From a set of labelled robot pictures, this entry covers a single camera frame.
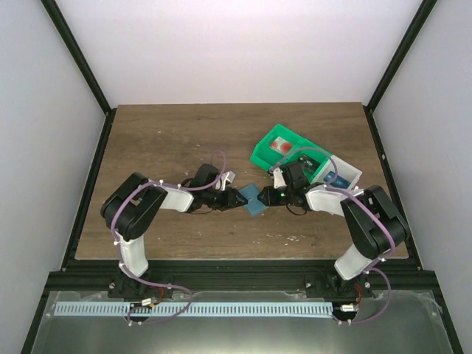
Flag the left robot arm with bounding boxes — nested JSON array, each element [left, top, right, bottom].
[[100, 164, 248, 279]]

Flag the white bin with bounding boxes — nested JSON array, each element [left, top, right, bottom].
[[310, 155, 362, 190]]

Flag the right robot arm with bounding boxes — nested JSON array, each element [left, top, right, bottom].
[[257, 162, 411, 280]]

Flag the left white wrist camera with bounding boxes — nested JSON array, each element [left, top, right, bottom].
[[215, 170, 235, 191]]

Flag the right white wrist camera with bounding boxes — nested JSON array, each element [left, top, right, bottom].
[[271, 167, 287, 190]]

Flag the green bin far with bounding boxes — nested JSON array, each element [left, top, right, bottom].
[[250, 124, 304, 172]]

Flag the blue card holder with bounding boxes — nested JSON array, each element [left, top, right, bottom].
[[239, 184, 268, 217]]

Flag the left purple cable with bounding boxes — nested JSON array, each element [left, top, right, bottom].
[[112, 150, 228, 327]]

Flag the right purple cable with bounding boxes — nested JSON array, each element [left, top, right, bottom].
[[272, 147, 398, 325]]

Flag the white slotted cable duct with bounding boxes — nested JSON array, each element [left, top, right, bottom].
[[53, 301, 333, 319]]

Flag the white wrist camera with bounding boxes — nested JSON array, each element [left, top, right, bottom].
[[215, 170, 235, 191], [271, 167, 287, 190]]

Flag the green bin middle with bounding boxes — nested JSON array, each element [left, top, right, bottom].
[[280, 139, 332, 182]]

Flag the purple cable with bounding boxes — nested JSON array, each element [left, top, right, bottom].
[[272, 147, 398, 325], [112, 150, 228, 327]]

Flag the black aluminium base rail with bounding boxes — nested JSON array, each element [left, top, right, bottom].
[[45, 259, 439, 292]]

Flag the black frame post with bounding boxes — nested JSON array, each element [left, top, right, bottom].
[[367, 0, 438, 111], [39, 0, 114, 115]]

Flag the blue card in bin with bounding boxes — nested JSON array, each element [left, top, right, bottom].
[[323, 171, 350, 189]]

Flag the black frame post right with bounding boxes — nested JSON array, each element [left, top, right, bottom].
[[367, 0, 438, 111]]

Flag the metal base plate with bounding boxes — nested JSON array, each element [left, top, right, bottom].
[[23, 291, 454, 353]]

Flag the black card in bin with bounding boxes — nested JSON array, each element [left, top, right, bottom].
[[298, 154, 320, 173]]

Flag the green bin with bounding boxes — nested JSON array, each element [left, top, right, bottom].
[[280, 139, 332, 182], [250, 124, 304, 172]]

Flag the red white card in bin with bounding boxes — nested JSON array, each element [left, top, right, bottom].
[[270, 136, 294, 155]]

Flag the black frame post left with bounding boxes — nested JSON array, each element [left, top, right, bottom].
[[39, 0, 114, 115]]

